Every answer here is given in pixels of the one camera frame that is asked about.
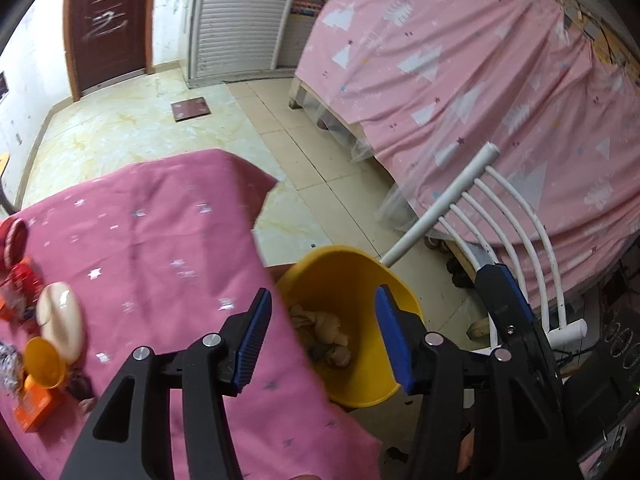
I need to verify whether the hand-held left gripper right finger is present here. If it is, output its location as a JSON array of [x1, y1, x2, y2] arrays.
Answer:
[[375, 285, 583, 480]]

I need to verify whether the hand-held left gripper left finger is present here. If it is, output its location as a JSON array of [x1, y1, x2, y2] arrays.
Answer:
[[60, 287, 273, 480]]

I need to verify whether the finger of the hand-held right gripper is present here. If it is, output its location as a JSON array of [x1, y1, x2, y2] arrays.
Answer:
[[474, 262, 563, 411]]

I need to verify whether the yellow plastic bin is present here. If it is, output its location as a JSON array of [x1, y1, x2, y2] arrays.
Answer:
[[275, 245, 426, 408]]

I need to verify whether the red striped knitted cloth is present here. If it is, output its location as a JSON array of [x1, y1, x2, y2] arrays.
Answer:
[[0, 219, 29, 268]]

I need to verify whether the crumpled brown paper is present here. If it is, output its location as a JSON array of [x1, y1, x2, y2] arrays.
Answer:
[[289, 302, 353, 368]]

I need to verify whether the white metal chair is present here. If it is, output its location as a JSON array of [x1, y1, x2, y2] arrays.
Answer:
[[380, 142, 588, 356]]

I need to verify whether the pink star tablecloth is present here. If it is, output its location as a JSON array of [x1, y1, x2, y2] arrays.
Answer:
[[0, 149, 386, 480]]

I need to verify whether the clear plastic sheet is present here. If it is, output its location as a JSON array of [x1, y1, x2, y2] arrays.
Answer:
[[350, 135, 433, 233]]

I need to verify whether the dark brown scrap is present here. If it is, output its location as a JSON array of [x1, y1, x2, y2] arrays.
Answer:
[[67, 367, 98, 411]]

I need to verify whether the white oval dish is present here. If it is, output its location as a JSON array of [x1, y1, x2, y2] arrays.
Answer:
[[36, 281, 83, 363]]

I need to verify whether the yellow plastic cup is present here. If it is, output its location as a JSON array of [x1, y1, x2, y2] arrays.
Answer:
[[23, 336, 67, 390]]

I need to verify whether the orange cardboard box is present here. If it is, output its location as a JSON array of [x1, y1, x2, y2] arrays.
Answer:
[[12, 380, 63, 433]]

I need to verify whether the red snack packet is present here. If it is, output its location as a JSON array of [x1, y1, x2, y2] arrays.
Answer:
[[0, 257, 43, 322]]

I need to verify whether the pink tree-print bed sheet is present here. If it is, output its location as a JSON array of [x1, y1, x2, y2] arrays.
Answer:
[[295, 0, 640, 311]]

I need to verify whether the brown floor scale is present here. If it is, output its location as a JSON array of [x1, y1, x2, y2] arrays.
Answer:
[[171, 100, 212, 122]]

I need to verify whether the silver foil wrapper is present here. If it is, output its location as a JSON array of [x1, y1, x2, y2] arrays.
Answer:
[[0, 342, 26, 392]]

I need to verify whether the white louvered cabinet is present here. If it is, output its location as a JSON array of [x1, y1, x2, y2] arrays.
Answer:
[[186, 0, 306, 86]]

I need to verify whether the brown door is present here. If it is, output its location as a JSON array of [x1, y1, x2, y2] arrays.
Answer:
[[65, 0, 161, 101]]

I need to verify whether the wooden bed frame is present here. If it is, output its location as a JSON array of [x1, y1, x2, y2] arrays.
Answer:
[[289, 80, 376, 161]]

